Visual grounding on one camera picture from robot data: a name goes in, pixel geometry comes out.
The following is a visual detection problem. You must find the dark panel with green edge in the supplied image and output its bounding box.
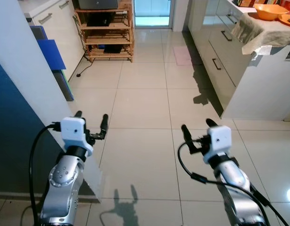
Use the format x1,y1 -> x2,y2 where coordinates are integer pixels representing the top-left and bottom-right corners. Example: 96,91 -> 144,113
30,25 -> 75,102

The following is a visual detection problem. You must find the white kitchen counter cabinet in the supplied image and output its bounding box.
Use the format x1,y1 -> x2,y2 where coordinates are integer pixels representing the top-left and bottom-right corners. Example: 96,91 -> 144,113
188,0 -> 290,121

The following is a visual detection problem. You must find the blue flat board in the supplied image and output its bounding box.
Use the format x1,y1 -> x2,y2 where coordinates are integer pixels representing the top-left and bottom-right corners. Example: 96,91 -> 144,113
36,39 -> 67,72

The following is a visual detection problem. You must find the white partition panel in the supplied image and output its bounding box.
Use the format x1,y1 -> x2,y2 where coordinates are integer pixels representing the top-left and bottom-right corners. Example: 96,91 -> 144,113
0,0 -> 106,203

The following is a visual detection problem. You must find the wooden slatted shelf rack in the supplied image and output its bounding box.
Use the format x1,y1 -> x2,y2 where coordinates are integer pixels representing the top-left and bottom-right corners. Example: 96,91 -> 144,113
73,0 -> 135,63

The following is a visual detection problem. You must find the beige cloth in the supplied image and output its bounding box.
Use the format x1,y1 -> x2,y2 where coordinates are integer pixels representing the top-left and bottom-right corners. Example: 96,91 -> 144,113
231,13 -> 290,56

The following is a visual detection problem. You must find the black appliance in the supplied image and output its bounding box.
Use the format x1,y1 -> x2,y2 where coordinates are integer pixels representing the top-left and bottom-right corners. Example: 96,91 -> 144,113
77,0 -> 119,10

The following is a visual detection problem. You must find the orange plastic plate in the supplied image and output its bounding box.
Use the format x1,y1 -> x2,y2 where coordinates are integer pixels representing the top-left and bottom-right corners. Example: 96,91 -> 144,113
278,14 -> 290,27

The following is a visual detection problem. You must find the glass door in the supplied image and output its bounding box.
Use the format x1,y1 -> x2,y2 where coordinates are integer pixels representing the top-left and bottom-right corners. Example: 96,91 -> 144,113
133,0 -> 173,28

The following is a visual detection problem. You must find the orange plastic bowl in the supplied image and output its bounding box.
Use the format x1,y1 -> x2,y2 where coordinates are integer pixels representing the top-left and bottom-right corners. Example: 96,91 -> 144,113
253,3 -> 290,21

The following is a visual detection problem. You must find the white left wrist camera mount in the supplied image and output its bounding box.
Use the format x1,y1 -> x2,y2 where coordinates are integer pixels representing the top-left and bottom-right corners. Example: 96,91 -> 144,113
60,117 -> 94,156

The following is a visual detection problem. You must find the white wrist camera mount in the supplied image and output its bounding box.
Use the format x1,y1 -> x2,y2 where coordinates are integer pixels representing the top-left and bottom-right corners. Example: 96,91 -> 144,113
60,117 -> 94,156
204,125 -> 232,163

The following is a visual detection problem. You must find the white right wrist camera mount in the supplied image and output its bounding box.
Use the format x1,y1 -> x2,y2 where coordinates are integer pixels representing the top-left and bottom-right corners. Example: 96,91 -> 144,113
204,125 -> 232,163

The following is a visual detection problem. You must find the black power cord with plug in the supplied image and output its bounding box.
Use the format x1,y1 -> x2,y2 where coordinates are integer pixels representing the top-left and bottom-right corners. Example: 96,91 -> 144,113
76,57 -> 95,79

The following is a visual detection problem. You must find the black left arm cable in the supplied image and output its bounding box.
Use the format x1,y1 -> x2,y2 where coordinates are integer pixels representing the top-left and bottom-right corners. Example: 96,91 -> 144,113
29,123 -> 63,226

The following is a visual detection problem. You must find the white cabinet with bar handles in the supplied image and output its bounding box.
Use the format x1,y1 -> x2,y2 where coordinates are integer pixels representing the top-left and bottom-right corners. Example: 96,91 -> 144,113
18,0 -> 87,81

